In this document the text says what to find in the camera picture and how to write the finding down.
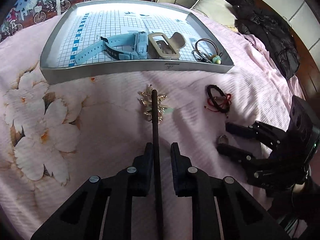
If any black braided hair tie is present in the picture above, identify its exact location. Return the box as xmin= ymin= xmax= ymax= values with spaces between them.
xmin=206 ymin=84 xmax=231 ymax=114

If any dark wooden hair stick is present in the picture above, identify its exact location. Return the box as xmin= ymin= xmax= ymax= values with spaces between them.
xmin=151 ymin=89 xmax=164 ymax=239

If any red string bracelet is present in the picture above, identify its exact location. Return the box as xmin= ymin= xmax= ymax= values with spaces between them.
xmin=204 ymin=93 xmax=233 ymax=113

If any grey hair claw clip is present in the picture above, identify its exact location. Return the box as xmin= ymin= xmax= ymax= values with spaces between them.
xmin=148 ymin=32 xmax=186 ymax=60

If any dark wooden headboard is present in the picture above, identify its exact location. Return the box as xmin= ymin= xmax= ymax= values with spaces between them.
xmin=249 ymin=0 xmax=320 ymax=106

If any pink floral bed sheet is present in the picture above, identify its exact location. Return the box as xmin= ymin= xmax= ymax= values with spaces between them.
xmin=1 ymin=14 xmax=303 ymax=239

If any black puffer jacket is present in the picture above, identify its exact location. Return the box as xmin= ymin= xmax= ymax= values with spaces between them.
xmin=225 ymin=0 xmax=300 ymax=80

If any white pillow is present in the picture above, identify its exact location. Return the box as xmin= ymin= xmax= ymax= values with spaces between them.
xmin=191 ymin=0 xmax=236 ymax=28

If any grey shallow tray box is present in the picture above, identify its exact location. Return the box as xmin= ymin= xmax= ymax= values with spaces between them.
xmin=40 ymin=0 xmax=234 ymax=84

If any brown hair tie with charm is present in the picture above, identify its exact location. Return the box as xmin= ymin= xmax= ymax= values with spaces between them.
xmin=191 ymin=38 xmax=224 ymax=65

